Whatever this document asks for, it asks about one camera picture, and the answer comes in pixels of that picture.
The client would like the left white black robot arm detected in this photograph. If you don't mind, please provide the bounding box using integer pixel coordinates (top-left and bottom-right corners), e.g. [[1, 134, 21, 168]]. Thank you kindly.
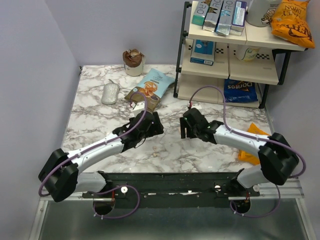
[[38, 111, 164, 203]]

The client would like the silver toothpaste box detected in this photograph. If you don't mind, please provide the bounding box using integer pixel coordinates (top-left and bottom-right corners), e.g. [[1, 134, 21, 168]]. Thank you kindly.
[[202, 0, 224, 32]]

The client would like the blue Doritos chip bag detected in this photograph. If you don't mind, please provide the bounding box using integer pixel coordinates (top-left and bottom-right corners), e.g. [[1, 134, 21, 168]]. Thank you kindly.
[[223, 79, 258, 103]]

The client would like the brown white paper cup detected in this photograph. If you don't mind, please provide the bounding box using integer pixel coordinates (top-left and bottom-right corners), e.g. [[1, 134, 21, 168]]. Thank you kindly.
[[122, 49, 146, 77]]

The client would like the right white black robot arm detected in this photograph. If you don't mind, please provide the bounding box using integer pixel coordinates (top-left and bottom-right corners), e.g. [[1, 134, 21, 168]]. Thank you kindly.
[[179, 108, 299, 196]]

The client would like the aluminium rail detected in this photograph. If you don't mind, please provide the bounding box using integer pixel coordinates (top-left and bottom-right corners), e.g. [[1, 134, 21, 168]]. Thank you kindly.
[[39, 179, 305, 202]]

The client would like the blue box on shelf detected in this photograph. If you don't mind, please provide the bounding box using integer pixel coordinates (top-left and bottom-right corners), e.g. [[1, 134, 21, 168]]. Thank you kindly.
[[190, 39, 216, 66]]

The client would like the white cylindrical container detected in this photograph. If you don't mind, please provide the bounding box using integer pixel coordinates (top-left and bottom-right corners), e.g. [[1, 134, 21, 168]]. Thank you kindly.
[[246, 0, 282, 27]]

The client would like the black frame beige shelf rack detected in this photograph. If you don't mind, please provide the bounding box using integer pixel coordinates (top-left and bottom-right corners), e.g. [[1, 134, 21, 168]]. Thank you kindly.
[[173, 1, 304, 109]]

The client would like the orange kettle chips bag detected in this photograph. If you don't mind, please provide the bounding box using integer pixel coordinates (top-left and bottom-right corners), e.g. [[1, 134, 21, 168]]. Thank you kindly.
[[270, 0, 316, 49]]

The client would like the light blue toothpaste box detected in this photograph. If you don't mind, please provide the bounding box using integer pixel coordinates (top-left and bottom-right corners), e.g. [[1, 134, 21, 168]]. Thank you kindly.
[[215, 0, 236, 36]]

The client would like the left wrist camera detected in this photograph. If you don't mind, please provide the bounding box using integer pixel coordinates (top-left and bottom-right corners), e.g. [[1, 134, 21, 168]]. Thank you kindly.
[[132, 101, 146, 117]]

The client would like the orange snack bag on table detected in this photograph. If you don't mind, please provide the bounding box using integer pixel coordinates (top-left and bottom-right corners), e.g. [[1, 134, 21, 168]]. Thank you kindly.
[[237, 123, 269, 166]]

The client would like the teal toothpaste box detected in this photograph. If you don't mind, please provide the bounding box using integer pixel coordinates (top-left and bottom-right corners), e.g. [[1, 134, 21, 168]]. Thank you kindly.
[[191, 0, 212, 26]]

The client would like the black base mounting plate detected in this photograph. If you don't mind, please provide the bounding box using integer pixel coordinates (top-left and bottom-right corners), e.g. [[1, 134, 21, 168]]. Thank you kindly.
[[82, 172, 260, 209]]

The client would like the purple white box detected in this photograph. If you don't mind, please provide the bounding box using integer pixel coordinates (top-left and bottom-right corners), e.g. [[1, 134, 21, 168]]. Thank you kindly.
[[230, 0, 247, 36]]

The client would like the silver glitter pouch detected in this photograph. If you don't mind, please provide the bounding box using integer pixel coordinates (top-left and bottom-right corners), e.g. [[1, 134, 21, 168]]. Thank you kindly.
[[101, 79, 120, 105]]

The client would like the light blue chip bag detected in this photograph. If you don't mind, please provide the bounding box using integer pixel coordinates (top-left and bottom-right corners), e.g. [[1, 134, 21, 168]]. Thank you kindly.
[[124, 68, 175, 113]]

